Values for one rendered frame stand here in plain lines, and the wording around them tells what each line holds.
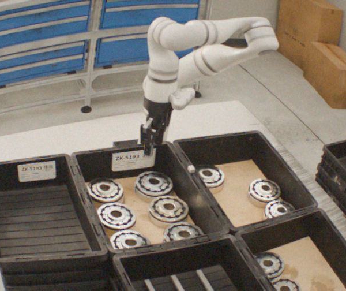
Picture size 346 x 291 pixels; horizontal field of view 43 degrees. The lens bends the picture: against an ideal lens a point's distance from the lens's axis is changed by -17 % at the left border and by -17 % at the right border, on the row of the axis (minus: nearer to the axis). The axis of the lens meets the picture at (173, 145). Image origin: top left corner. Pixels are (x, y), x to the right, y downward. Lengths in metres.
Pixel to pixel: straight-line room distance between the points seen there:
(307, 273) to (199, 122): 0.98
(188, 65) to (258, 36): 0.27
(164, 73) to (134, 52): 2.18
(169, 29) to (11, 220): 0.66
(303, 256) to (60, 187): 0.73
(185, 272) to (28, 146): 0.87
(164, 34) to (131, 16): 2.11
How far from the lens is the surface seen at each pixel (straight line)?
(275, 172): 1.51
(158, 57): 1.17
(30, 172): 1.38
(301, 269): 1.29
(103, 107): 3.46
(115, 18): 3.18
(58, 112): 3.41
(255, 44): 1.33
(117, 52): 3.30
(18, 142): 1.85
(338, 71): 4.03
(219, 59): 1.41
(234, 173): 1.55
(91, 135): 1.87
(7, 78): 3.14
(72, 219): 1.32
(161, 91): 1.19
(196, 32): 1.16
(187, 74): 1.49
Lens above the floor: 1.72
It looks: 33 degrees down
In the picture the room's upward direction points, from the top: 8 degrees clockwise
